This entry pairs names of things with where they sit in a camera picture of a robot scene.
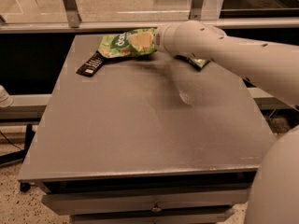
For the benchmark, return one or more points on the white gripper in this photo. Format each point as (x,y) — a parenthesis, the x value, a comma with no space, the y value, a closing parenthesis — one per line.
(159,40)

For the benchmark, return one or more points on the green dang rice chip bag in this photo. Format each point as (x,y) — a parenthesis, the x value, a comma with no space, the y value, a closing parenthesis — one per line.
(116,46)

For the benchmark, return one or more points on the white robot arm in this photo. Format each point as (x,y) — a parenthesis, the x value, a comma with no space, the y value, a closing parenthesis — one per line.
(272,67)

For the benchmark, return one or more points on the black rxbar chocolate bar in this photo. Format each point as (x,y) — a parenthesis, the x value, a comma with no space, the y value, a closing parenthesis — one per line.
(89,68)

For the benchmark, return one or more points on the green kettle chip bag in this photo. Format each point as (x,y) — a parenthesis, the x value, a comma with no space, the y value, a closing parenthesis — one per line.
(197,64)

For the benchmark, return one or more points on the white object at left edge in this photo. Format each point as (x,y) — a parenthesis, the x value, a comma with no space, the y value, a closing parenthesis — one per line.
(5,99)

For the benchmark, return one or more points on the grey drawer cabinet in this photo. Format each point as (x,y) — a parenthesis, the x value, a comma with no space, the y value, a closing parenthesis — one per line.
(179,199)

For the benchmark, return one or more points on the black chair base leg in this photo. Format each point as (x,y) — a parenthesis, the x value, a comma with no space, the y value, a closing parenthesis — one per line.
(21,154)

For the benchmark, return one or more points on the metal window frame rail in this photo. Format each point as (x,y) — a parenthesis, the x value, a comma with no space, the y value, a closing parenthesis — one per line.
(86,16)

